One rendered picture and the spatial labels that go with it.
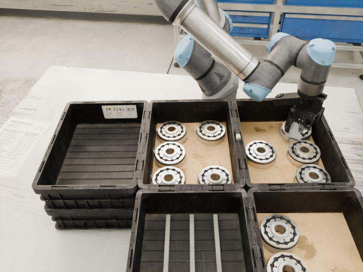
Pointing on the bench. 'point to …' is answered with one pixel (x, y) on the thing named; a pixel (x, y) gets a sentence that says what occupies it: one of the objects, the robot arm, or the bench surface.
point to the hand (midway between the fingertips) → (290, 134)
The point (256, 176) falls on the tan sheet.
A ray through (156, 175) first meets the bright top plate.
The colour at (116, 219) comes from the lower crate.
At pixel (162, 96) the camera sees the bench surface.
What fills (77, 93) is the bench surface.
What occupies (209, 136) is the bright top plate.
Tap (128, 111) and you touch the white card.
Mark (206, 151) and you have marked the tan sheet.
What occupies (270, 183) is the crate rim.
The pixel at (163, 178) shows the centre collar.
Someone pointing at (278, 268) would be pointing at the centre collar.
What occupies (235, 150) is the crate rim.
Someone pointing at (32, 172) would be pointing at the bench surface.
